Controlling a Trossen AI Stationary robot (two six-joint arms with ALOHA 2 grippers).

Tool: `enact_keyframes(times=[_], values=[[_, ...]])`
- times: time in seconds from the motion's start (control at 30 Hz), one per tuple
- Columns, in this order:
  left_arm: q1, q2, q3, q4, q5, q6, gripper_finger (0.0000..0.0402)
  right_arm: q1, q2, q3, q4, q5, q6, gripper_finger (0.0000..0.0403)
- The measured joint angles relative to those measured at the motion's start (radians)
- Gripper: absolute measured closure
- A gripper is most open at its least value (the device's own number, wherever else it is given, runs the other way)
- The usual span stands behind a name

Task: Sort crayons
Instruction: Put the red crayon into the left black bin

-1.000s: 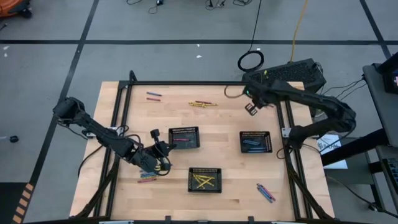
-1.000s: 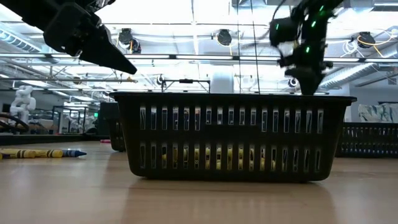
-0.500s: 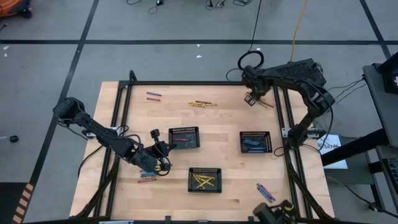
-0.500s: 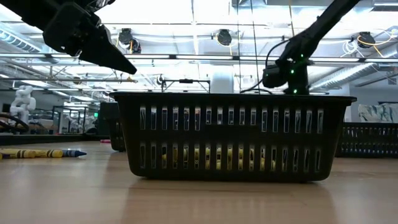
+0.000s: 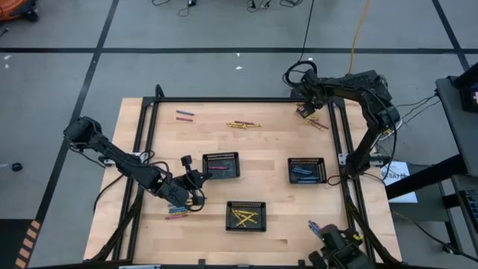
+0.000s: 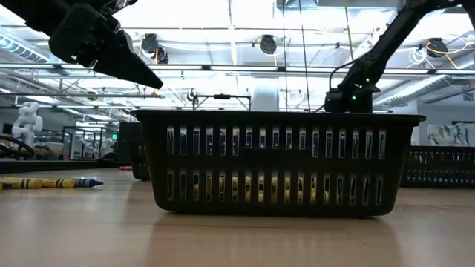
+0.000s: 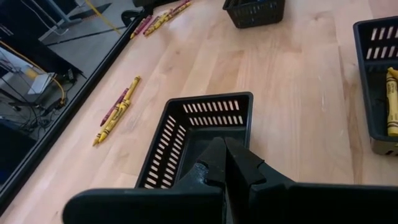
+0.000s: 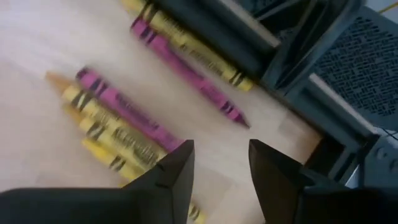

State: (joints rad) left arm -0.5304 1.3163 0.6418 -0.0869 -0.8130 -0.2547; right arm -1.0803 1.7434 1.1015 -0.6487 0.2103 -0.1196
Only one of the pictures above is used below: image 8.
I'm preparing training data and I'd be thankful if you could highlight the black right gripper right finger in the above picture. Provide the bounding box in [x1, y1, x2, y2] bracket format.
[248, 139, 398, 224]

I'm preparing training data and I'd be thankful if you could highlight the magenta wax crayon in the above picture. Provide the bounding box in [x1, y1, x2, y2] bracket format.
[75, 65, 186, 154]
[129, 16, 251, 130]

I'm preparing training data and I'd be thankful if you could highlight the black perforated computer case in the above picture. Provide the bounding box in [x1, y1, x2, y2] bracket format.
[257, 0, 398, 190]

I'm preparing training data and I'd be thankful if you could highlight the black aluminium table frame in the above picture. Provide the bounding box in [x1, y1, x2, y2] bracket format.
[152, 0, 383, 187]

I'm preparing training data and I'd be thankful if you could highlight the yellow hanging cable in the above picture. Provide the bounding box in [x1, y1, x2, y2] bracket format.
[377, 1, 398, 15]

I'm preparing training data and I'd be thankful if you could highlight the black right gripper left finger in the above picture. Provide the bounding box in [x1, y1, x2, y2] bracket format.
[0, 139, 195, 224]

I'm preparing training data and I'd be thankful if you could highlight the yellow wax crayon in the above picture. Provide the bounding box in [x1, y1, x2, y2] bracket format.
[80, 138, 208, 224]
[120, 0, 254, 93]
[45, 70, 170, 162]
[62, 104, 162, 180]

